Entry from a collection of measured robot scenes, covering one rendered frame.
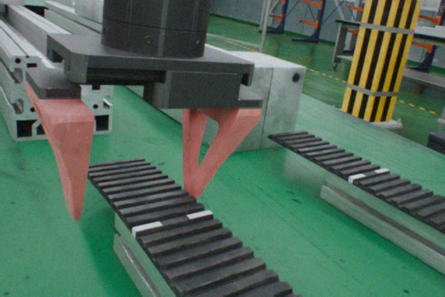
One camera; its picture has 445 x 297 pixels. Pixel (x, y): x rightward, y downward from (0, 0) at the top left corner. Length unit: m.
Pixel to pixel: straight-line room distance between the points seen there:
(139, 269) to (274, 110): 0.27
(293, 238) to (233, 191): 0.08
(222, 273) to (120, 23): 0.13
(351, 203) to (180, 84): 0.20
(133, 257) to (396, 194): 0.20
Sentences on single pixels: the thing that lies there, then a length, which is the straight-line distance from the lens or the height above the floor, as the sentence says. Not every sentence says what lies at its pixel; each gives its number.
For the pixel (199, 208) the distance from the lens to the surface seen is 0.25.
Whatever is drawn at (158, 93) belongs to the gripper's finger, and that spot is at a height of 0.89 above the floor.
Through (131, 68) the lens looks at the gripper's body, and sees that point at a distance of 0.19.
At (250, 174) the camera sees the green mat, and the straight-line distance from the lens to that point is 0.39.
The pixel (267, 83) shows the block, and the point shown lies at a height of 0.86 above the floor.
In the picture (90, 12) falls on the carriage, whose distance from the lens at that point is 0.81.
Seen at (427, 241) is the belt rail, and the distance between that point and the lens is 0.33.
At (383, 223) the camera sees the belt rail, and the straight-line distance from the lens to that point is 0.34.
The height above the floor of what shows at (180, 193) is 0.81.
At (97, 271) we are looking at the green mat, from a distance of 0.26.
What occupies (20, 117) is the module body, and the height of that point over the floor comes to 0.80.
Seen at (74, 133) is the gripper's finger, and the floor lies 0.87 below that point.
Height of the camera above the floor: 0.94
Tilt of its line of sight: 18 degrees down
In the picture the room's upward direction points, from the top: 8 degrees clockwise
